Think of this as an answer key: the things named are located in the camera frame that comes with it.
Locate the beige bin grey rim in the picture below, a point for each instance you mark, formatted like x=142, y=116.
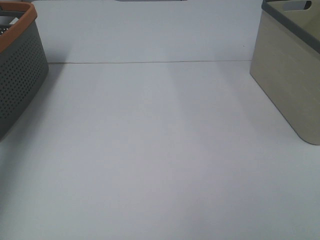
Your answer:
x=286, y=62

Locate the grey perforated basket orange rim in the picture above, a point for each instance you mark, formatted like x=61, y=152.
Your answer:
x=23, y=63

